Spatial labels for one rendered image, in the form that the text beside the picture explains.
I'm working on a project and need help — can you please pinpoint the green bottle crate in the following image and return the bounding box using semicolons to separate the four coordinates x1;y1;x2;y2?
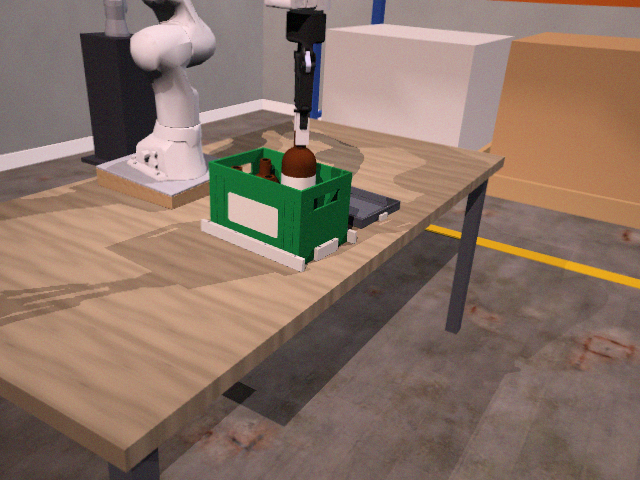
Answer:
210;147;352;264

